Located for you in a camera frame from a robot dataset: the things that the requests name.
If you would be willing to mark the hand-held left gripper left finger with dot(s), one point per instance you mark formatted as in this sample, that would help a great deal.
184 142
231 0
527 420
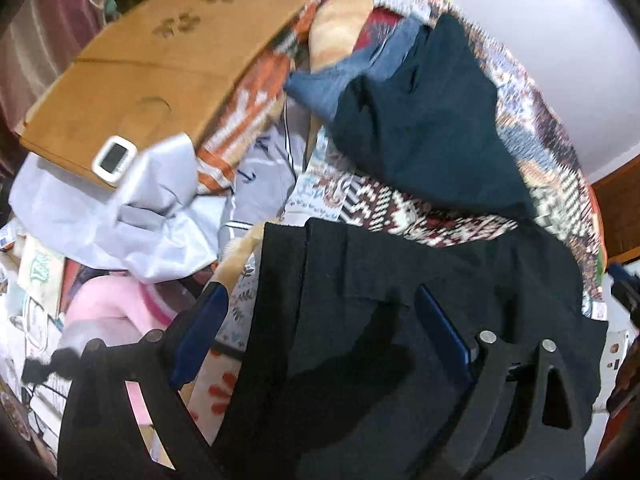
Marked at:
199 332

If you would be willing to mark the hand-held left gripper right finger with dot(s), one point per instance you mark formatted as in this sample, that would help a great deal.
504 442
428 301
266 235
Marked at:
445 332

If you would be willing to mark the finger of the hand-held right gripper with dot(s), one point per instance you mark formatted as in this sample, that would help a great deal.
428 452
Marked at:
621 275

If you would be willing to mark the black pants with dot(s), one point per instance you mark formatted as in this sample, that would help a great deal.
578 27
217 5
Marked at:
360 320

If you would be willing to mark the grey striped pants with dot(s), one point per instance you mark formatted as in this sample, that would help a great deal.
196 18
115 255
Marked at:
267 170

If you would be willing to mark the wooden door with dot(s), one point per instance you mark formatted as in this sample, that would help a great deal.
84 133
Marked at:
620 210

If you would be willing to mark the pink cloth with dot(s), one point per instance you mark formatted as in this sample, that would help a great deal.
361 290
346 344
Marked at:
107 305

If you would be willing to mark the light grey garment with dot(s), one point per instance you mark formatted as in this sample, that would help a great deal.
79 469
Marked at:
145 230

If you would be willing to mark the patterned patchwork blanket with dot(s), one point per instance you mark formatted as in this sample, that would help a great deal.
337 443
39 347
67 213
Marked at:
530 110

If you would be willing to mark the white digital timer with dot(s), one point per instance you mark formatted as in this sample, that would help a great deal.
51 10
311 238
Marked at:
114 157

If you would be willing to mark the dark teal folded cloth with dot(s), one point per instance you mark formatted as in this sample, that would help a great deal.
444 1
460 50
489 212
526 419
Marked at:
430 120

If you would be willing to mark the brown cardboard box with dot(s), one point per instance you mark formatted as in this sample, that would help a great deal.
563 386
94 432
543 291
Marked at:
165 65

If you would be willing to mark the blue jeans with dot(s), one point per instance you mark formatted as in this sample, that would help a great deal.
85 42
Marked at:
330 87

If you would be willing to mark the orange beige plush blanket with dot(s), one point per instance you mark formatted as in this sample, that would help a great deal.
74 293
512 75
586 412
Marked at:
335 35

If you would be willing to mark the maroon curtain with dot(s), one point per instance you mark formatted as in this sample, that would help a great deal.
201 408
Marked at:
45 35

